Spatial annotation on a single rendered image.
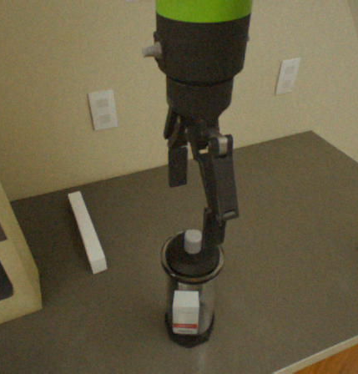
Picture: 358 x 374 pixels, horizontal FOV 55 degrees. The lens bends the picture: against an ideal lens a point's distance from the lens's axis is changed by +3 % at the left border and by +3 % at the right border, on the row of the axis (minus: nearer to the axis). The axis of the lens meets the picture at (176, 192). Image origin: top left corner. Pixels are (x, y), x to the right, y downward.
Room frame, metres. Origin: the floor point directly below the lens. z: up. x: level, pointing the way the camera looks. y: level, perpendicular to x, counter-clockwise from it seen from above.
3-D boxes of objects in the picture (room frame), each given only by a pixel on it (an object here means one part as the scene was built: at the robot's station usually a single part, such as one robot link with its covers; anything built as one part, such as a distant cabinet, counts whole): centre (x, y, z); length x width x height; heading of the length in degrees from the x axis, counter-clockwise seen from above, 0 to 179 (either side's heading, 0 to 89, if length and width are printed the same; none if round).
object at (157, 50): (0.37, -0.02, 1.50); 0.12 x 0.09 x 0.06; 110
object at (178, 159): (0.44, 0.00, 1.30); 0.03 x 0.01 x 0.07; 110
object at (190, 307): (0.37, -0.03, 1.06); 0.11 x 0.11 x 0.21
